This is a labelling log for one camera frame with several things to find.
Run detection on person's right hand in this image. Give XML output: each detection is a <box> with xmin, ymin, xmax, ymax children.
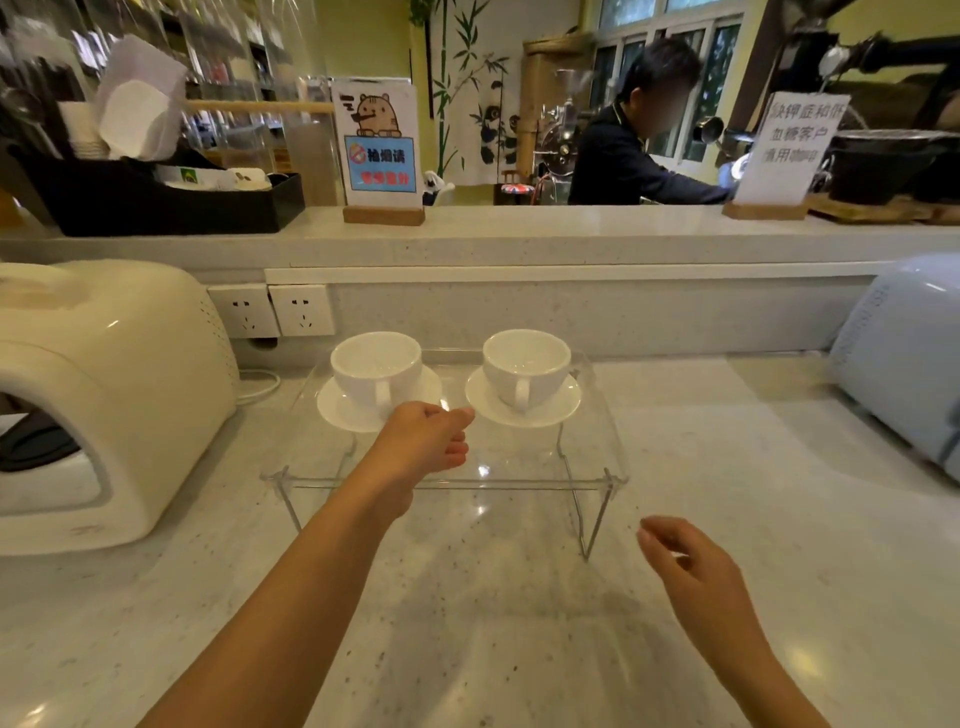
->
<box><xmin>636</xmin><ymin>516</ymin><xmax>760</xmax><ymax>680</ymax></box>

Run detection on person's left hand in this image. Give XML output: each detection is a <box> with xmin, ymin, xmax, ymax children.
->
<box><xmin>358</xmin><ymin>401</ymin><xmax>477</xmax><ymax>519</ymax></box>

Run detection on person's right forearm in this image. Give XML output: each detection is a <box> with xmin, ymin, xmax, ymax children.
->
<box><xmin>703</xmin><ymin>646</ymin><xmax>832</xmax><ymax>728</ymax></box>

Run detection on person's left forearm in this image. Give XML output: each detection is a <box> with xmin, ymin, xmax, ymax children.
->
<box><xmin>137</xmin><ymin>477</ymin><xmax>415</xmax><ymax>728</ymax></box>

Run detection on white ceramic cup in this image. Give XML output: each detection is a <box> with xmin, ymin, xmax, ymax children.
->
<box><xmin>330</xmin><ymin>330</ymin><xmax>424</xmax><ymax>411</ymax></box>
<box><xmin>482</xmin><ymin>328</ymin><xmax>573</xmax><ymax>412</ymax></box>

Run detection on white ceramic saucer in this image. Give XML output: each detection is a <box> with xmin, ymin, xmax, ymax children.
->
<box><xmin>315</xmin><ymin>364</ymin><xmax>444</xmax><ymax>433</ymax></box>
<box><xmin>465</xmin><ymin>365</ymin><xmax>583</xmax><ymax>429</ymax></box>

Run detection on clear acrylic riser stand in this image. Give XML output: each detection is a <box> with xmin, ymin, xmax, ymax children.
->
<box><xmin>259</xmin><ymin>347</ymin><xmax>630</xmax><ymax>564</ymax></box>

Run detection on red round stool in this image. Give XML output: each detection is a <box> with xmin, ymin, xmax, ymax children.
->
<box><xmin>493</xmin><ymin>171</ymin><xmax>538</xmax><ymax>207</ymax></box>

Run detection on cartoon animal sign wooden base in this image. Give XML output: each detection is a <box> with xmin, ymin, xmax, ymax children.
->
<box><xmin>330</xmin><ymin>77</ymin><xmax>426</xmax><ymax>228</ymax></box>

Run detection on white panda print curtain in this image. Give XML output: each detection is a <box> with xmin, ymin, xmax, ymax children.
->
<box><xmin>429</xmin><ymin>0</ymin><xmax>585</xmax><ymax>187</ymax></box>

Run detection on metal coffee roaster machine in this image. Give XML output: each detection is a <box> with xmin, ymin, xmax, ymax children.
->
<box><xmin>517</xmin><ymin>33</ymin><xmax>601</xmax><ymax>205</ymax></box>

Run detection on cream rounded countertop appliance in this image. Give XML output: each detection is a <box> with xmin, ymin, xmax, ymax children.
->
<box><xmin>0</xmin><ymin>258</ymin><xmax>241</xmax><ymax>558</ymax></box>

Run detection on white sugar packets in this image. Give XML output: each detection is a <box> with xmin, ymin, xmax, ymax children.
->
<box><xmin>154</xmin><ymin>163</ymin><xmax>273</xmax><ymax>193</ymax></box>

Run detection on light blue countertop appliance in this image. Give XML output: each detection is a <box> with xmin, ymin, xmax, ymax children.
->
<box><xmin>827</xmin><ymin>252</ymin><xmax>960</xmax><ymax>483</ymax></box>

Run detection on black condiment organizer tray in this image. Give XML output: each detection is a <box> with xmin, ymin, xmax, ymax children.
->
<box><xmin>6</xmin><ymin>142</ymin><xmax>307</xmax><ymax>238</ymax></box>

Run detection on wooden serving board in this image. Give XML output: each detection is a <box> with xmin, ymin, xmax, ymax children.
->
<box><xmin>806</xmin><ymin>193</ymin><xmax>960</xmax><ymax>226</ymax></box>

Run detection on white paper napkins bundle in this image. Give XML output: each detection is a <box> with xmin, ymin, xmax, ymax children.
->
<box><xmin>91</xmin><ymin>33</ymin><xmax>189</xmax><ymax>162</ymax></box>

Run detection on white text sign wooden base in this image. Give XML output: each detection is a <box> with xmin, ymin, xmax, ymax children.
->
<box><xmin>722</xmin><ymin>91</ymin><xmax>852</xmax><ymax>222</ymax></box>

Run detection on stack of white paper cups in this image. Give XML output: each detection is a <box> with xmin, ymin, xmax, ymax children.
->
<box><xmin>57</xmin><ymin>100</ymin><xmax>111</xmax><ymax>160</ymax></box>

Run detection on black round pot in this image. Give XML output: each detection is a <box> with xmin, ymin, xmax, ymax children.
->
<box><xmin>827</xmin><ymin>129</ymin><xmax>960</xmax><ymax>207</ymax></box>

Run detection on metal spoon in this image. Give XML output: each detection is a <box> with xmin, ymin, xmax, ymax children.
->
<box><xmin>0</xmin><ymin>86</ymin><xmax>55</xmax><ymax>159</ymax></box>

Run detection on white wall socket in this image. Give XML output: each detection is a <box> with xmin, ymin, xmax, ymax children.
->
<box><xmin>268</xmin><ymin>283</ymin><xmax>336</xmax><ymax>339</ymax></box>
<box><xmin>207</xmin><ymin>282</ymin><xmax>281</xmax><ymax>340</ymax></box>

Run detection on white power cable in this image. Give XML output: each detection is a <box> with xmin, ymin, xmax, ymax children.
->
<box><xmin>235</xmin><ymin>337</ymin><xmax>282</xmax><ymax>408</ymax></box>

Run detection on window with dark frame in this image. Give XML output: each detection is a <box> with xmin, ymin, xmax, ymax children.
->
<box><xmin>588</xmin><ymin>0</ymin><xmax>747</xmax><ymax>168</ymax></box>

